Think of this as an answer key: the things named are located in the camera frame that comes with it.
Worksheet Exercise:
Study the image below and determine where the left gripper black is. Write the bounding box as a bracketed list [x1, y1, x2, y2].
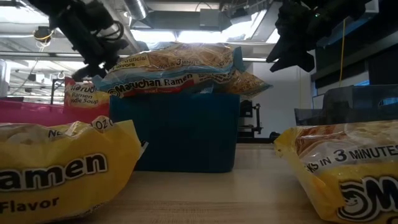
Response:
[48, 2, 130, 83]

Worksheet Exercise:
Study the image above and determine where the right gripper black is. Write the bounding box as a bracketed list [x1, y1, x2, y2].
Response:
[266, 0, 321, 73]

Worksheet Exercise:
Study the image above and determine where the red Maruchan ramen pack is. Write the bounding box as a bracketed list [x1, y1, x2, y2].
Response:
[63, 77, 111, 108]

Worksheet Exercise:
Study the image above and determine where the black plastic bin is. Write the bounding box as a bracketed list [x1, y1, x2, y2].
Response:
[294, 83, 398, 127]

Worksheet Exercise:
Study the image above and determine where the blue plastic bin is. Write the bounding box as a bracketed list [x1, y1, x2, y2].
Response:
[108, 92, 241, 174]

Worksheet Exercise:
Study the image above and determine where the yellow Maruchan ramen pack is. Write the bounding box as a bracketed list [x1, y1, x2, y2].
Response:
[273, 120, 398, 224]
[0, 115, 149, 224]

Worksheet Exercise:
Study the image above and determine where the long ceiling strip light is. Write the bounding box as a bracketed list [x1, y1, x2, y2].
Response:
[119, 54, 271, 63]

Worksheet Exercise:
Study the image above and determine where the round black ceiling device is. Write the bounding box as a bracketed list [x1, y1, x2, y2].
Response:
[32, 26, 54, 44]

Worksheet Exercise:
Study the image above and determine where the black tripod stand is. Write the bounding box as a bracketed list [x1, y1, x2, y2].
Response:
[236, 102, 281, 144]

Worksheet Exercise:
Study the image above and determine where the red plastic bin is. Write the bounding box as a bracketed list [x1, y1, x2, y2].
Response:
[0, 98, 111, 128]

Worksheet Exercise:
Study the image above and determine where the silver round ceiling duct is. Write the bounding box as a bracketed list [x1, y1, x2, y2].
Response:
[123, 0, 149, 21]

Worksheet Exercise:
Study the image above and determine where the grey rectangular ceiling duct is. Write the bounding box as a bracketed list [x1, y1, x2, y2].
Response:
[130, 8, 225, 32]

